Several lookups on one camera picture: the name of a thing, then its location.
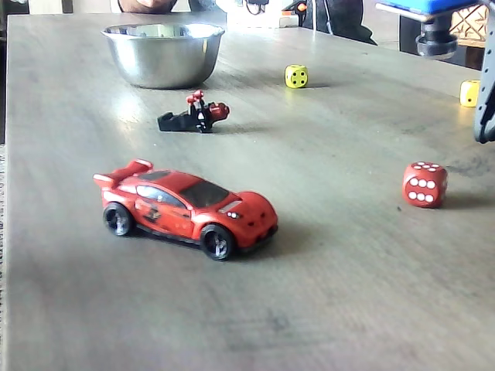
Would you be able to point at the red black lego figure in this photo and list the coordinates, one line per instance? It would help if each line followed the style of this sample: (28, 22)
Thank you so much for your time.
(193, 118)

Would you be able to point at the yellow die black pips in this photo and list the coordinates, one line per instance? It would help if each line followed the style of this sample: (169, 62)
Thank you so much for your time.
(296, 76)
(468, 93)

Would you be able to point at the wooden lattice box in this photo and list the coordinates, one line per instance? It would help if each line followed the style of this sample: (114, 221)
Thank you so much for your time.
(470, 23)

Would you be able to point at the red die white pips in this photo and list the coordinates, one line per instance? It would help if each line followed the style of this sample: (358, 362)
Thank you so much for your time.
(423, 187)

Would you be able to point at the dark jacket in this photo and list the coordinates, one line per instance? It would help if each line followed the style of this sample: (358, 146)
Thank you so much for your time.
(344, 19)

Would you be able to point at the white device with orange knob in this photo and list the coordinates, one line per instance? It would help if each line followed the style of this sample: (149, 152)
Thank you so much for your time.
(289, 15)

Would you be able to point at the red toy car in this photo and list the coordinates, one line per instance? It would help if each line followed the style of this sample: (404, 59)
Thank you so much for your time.
(174, 208)

